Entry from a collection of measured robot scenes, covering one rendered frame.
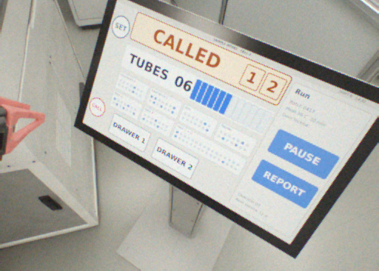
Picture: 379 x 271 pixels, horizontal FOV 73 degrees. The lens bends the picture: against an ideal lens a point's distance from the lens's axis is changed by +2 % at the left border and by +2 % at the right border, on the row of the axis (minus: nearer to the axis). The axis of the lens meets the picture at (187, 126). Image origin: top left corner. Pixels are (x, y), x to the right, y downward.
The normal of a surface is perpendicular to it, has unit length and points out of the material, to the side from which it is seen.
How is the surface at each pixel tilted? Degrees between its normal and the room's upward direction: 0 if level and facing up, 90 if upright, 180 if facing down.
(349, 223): 0
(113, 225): 0
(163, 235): 3
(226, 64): 50
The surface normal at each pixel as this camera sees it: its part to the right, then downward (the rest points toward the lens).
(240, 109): -0.34, 0.18
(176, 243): 0.04, -0.52
